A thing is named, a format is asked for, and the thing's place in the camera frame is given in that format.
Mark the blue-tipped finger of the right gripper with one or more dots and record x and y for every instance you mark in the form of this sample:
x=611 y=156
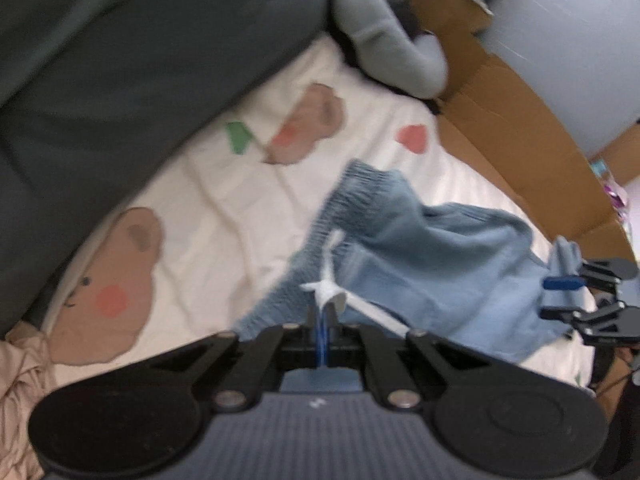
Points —
x=564 y=282
x=561 y=314

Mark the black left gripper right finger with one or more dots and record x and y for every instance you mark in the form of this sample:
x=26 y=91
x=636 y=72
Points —
x=366 y=349

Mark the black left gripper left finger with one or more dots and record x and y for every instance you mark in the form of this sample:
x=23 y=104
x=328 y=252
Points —
x=261 y=365

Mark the light blue denim pants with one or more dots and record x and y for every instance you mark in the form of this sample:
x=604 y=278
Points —
x=462 y=272

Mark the brown cardboard box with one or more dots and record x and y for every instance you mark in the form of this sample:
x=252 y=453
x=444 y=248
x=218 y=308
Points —
x=494 y=122

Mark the cream bear print bedsheet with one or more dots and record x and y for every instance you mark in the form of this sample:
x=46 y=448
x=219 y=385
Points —
x=217 y=228

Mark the beige crumpled cloth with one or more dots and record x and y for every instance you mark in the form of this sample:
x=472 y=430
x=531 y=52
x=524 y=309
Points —
x=26 y=378

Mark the dark grey blanket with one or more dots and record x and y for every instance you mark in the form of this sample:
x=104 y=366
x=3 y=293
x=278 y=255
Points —
x=96 y=94

